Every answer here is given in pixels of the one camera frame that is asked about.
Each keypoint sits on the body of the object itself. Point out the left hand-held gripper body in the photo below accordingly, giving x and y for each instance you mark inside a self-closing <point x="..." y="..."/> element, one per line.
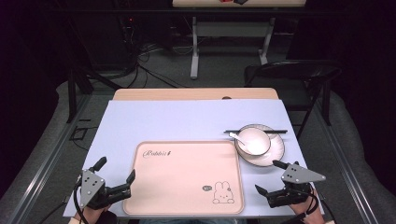
<point x="91" y="186"/>

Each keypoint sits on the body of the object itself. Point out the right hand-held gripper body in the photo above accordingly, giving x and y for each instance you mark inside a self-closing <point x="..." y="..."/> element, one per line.
<point x="299" y="176"/>

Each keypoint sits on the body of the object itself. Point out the person's left hand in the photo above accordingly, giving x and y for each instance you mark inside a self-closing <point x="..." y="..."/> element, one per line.
<point x="91" y="214"/>

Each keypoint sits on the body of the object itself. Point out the person's right hand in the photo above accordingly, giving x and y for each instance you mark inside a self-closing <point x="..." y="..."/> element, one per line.
<point x="312" y="214"/>

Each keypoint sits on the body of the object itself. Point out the white plate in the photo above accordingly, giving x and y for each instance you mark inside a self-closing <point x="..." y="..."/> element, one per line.
<point x="275" y="152"/>

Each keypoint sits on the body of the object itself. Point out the black chopstick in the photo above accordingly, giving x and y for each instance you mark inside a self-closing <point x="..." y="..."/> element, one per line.
<point x="275" y="131"/>

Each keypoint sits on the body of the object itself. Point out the white bowl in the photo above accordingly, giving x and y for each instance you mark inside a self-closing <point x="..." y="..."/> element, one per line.
<point x="257" y="141"/>

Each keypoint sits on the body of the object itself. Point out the white spoon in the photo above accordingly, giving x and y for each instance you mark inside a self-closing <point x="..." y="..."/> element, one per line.
<point x="236" y="137"/>

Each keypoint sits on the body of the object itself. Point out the pink tray with rabbit print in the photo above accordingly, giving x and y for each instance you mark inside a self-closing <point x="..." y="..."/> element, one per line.
<point x="183" y="177"/>

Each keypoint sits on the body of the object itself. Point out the light blue table mat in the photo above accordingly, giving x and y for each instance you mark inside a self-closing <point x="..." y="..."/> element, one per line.
<point x="174" y="119"/>

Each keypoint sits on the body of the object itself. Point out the black metal stand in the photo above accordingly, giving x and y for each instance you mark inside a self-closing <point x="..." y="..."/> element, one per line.
<point x="72" y="93"/>

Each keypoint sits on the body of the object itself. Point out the wooden table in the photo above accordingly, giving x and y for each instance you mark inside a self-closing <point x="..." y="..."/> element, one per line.
<point x="186" y="93"/>

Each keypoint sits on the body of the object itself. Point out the dark equipment box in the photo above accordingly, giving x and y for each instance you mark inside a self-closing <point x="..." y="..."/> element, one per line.
<point x="102" y="37"/>

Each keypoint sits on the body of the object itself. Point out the white desk with metal legs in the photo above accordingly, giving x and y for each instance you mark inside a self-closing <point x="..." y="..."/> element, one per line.
<point x="232" y="29"/>

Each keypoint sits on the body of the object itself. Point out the small black object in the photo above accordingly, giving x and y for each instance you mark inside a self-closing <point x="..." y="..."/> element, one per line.
<point x="241" y="1"/>

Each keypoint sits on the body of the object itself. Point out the red object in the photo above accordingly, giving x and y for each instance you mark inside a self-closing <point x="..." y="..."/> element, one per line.
<point x="226" y="1"/>

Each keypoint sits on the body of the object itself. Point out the grey metal floor rail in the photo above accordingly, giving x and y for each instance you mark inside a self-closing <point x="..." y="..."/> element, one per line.
<point x="345" y="168"/>
<point x="46" y="168"/>

